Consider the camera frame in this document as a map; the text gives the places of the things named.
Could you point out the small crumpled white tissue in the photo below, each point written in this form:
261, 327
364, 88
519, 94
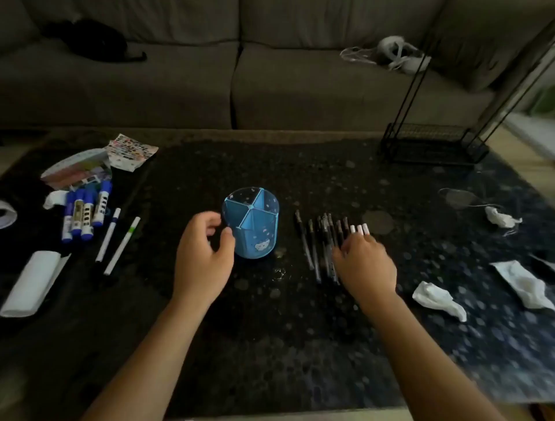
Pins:
54, 198

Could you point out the knotted crumpled white tissue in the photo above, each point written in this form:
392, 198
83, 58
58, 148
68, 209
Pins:
498, 217

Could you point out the blue pen holder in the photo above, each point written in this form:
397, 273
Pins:
260, 234

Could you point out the colourful sticker sheet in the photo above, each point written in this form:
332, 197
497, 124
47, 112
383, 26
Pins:
130, 152

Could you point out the black bag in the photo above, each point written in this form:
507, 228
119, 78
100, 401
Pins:
91, 41

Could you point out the long crumpled white tissue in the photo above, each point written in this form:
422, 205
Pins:
435, 297

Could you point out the person's left forearm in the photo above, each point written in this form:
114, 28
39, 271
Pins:
143, 373

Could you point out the white tape roll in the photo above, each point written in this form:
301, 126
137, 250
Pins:
13, 217

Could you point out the person's left hand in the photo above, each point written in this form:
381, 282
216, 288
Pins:
199, 264

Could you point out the white headset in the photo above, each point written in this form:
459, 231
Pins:
396, 47

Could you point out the green box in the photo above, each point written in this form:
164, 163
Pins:
546, 102

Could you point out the thin white fineliner blue band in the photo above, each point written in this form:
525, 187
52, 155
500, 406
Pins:
108, 234

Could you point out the thin white fineliner green band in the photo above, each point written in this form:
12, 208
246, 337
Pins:
122, 246

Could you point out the grey fabric sofa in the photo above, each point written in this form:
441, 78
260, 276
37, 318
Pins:
303, 86

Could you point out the person's right hand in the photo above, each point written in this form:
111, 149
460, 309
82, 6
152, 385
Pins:
368, 269

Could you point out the white low platform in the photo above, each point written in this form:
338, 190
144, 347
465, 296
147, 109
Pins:
537, 134

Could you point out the clear plastic piece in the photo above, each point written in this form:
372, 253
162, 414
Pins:
459, 198

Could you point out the bunch of black pens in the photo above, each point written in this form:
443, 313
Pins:
328, 243

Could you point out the blue capped white marker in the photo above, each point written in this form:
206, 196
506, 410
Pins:
88, 214
77, 212
102, 204
67, 219

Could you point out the white folded paper towel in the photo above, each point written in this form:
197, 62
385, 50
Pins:
32, 284

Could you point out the person's right forearm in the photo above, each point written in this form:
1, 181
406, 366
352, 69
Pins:
425, 368

